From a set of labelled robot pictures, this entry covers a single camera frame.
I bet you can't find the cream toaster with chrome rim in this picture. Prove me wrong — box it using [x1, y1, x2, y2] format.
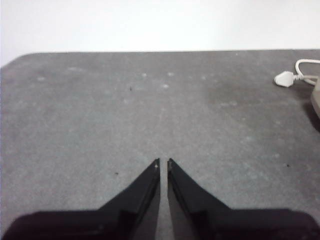
[310, 77, 320, 116]

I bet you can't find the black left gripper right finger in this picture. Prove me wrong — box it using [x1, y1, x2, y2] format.
[166, 157, 320, 240]

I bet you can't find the white power cable with plug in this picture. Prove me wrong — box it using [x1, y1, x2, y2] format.
[273, 59, 320, 88]

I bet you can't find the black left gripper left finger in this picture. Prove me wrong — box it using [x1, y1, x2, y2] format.
[3, 157, 161, 240]

